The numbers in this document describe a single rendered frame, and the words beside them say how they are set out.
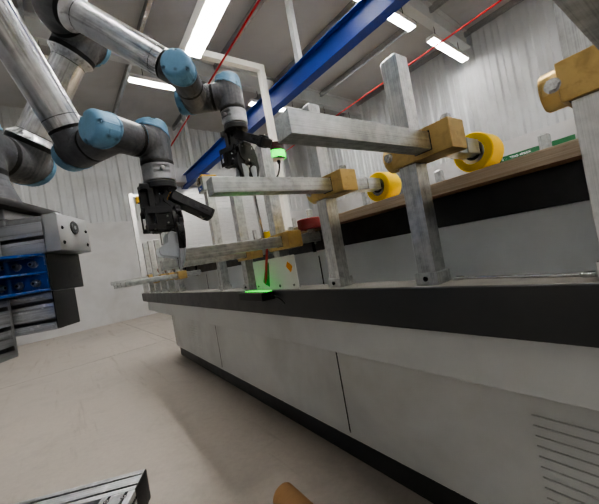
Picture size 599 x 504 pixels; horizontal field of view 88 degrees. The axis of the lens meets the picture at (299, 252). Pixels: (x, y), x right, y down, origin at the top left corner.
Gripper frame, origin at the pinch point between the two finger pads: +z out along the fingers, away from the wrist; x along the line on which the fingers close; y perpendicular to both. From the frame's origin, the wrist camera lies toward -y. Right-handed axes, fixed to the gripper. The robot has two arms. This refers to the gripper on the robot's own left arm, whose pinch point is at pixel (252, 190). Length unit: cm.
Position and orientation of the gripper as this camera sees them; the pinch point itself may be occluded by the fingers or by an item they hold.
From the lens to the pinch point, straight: 93.8
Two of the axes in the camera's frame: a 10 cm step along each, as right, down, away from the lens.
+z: 1.7, 9.8, -0.1
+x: -5.5, 0.9, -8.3
